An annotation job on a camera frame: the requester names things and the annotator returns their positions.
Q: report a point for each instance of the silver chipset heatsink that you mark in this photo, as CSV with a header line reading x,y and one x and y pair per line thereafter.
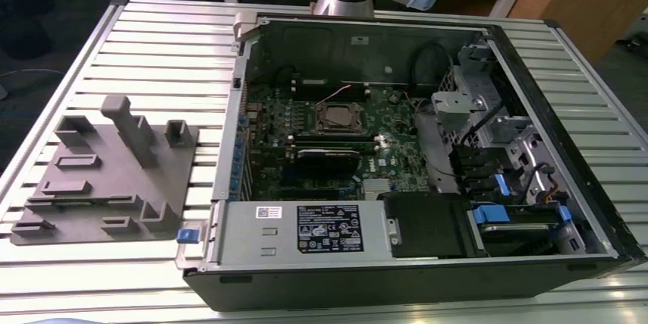
x,y
378,186

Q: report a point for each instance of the black PC case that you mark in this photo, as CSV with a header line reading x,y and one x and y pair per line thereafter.
x,y
355,290

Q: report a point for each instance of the silver power supply unit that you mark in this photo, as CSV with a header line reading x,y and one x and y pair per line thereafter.
x,y
243,248

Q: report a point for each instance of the black plastic disk bay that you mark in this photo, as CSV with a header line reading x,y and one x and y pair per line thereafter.
x,y
477,164

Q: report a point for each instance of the metal drive cage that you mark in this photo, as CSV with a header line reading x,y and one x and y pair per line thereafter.
x,y
477,77

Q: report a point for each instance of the black office chair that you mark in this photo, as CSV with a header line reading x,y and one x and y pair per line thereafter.
x,y
26,16

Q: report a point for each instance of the blue case latch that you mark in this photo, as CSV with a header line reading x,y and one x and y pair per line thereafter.
x,y
187,236

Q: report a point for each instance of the hard disk blue carrier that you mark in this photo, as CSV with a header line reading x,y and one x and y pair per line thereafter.
x,y
489,213

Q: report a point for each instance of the grey plastic bracket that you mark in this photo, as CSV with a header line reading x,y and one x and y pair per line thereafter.
x,y
455,107

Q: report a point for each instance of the CPU socket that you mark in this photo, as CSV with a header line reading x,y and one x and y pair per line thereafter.
x,y
345,133

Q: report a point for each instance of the grey case corner block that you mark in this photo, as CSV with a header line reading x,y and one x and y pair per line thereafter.
x,y
247,22

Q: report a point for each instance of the white case label sticker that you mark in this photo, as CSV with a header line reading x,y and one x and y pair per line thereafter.
x,y
359,39

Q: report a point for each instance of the silver CPU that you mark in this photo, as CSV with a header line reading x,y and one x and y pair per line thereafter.
x,y
341,115

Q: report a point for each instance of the black graphics card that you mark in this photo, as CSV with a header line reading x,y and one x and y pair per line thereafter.
x,y
330,164

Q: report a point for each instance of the green motherboard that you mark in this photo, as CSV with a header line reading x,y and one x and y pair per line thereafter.
x,y
401,157

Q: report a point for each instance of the grey parts rack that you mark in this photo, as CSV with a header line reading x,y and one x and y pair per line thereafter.
x,y
127,187

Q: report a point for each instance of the blue drive carrier tab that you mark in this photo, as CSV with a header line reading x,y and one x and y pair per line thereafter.
x,y
502,183

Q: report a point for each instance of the black fan shroud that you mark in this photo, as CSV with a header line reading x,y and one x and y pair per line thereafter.
x,y
430,225

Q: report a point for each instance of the black chair base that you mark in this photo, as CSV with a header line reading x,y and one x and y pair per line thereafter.
x,y
637,46

